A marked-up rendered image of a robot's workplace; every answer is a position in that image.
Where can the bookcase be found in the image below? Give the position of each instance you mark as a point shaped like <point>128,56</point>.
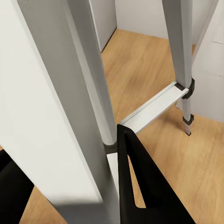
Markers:
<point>104,18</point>

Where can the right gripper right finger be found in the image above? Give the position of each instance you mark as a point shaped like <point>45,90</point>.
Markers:
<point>162,204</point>

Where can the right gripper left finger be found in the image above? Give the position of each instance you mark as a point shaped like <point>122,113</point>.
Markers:
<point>15,190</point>

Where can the desk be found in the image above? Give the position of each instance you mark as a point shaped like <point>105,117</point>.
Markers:
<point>207,99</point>

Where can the camera tripod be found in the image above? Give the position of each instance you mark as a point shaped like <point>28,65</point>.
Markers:
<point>56,117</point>

